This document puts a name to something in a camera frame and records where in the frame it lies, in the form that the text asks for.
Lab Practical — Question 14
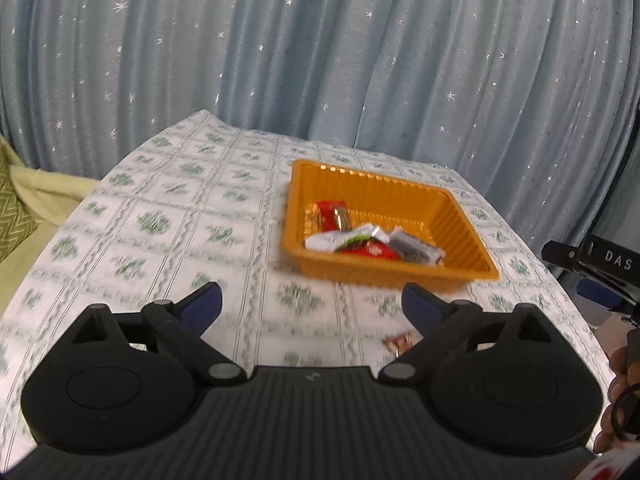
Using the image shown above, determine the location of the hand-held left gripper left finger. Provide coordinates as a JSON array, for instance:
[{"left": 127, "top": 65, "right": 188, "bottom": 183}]
[{"left": 71, "top": 281, "right": 247, "bottom": 387}]

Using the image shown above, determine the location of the orange plastic tray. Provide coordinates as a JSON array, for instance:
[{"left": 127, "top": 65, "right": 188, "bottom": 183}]
[{"left": 281, "top": 158, "right": 501, "bottom": 292}]

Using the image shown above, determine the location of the dark grey snack packet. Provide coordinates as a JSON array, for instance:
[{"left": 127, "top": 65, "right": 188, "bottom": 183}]
[{"left": 388, "top": 227, "right": 446, "bottom": 267}]

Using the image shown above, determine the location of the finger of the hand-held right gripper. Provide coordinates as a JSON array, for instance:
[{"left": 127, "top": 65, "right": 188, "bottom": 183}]
[
  {"left": 542, "top": 240, "right": 584, "bottom": 275},
  {"left": 575, "top": 277, "right": 637, "bottom": 314}
]

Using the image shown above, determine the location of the green zigzag pillow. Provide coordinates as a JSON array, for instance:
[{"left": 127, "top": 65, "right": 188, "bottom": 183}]
[{"left": 0, "top": 159, "right": 39, "bottom": 263}]

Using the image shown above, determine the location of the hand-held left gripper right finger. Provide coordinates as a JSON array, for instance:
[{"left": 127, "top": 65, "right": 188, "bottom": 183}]
[{"left": 378, "top": 282, "right": 557, "bottom": 382}]

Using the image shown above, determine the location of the green zigzag cushion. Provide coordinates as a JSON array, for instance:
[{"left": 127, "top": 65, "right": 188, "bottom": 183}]
[{"left": 0, "top": 134, "right": 100, "bottom": 317}]

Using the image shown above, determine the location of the red snack packet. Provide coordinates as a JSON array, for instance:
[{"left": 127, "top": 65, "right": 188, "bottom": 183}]
[{"left": 336, "top": 238, "right": 402, "bottom": 262}]

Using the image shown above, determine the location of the red and white cloth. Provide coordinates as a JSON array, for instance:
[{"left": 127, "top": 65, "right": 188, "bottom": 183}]
[{"left": 570, "top": 442, "right": 640, "bottom": 480}]

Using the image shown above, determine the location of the person's right hand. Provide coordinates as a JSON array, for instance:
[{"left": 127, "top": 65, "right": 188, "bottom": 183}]
[{"left": 592, "top": 330, "right": 640, "bottom": 457}]

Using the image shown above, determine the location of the blue star curtain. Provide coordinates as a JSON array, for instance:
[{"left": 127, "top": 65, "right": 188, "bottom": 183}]
[{"left": 0, "top": 0, "right": 640, "bottom": 256}]

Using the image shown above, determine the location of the red patterned candy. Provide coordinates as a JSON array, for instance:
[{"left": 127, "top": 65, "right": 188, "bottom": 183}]
[{"left": 382, "top": 332, "right": 416, "bottom": 357}]

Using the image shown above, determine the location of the red candy with shiny foil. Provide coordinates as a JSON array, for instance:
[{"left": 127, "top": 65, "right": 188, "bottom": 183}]
[{"left": 313, "top": 200, "right": 354, "bottom": 232}]

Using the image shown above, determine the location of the white snack packet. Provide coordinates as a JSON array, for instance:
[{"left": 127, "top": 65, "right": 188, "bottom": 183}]
[{"left": 304, "top": 223, "right": 392, "bottom": 252}]

